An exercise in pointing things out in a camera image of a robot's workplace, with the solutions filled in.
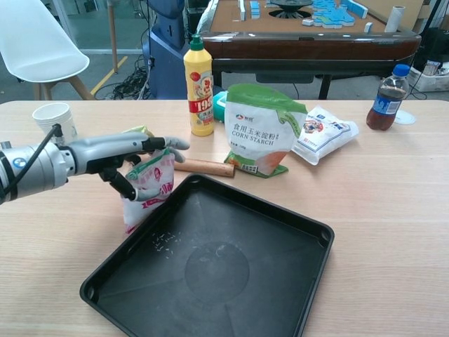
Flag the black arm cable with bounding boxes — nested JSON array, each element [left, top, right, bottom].
[[0, 123, 64, 197]]

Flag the wooden pole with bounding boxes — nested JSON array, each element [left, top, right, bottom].
[[107, 0, 119, 74]]

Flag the black mahjong table hub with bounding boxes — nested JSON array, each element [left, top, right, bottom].
[[268, 0, 313, 19]]

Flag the tangled black floor cables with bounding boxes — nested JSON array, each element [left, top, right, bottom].
[[105, 55, 155, 101]]

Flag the wooden rolling pin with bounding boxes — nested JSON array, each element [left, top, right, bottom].
[[173, 157, 236, 179]]

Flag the pink white snack bag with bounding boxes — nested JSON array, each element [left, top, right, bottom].
[[121, 147, 176, 235]]

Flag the blue machine pedestal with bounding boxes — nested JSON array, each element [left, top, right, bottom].
[[142, 0, 192, 101]]

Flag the green wrapper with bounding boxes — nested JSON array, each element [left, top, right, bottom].
[[121, 125, 155, 138]]

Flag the white paper roll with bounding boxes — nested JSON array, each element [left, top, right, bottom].
[[384, 6, 406, 33]]

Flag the cola bottle blue cap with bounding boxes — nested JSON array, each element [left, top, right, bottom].
[[366, 64, 410, 132]]

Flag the brown mahjong table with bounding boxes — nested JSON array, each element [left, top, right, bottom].
[[199, 0, 422, 100]]

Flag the black plastic tray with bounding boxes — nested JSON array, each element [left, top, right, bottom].
[[79, 173, 335, 337]]

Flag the teal wet wipes pack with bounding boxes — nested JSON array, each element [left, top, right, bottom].
[[212, 89, 229, 124]]

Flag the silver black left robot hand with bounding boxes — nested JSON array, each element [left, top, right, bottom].
[[58, 131, 191, 204]]

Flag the white chair wooden legs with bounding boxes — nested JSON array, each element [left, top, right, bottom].
[[0, 0, 95, 101]]

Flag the white paper cup stack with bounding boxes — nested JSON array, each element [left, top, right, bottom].
[[32, 102, 78, 145]]

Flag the blue mahjong tile pile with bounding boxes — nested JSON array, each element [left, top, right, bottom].
[[310, 0, 368, 28]]

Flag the yellow sauce bottle green cap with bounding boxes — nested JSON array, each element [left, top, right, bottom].
[[183, 34, 215, 137]]

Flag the green white corn starch bag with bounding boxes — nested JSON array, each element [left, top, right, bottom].
[[223, 83, 309, 176]]

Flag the white bag blue red print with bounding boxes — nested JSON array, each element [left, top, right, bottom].
[[290, 105, 360, 166]]

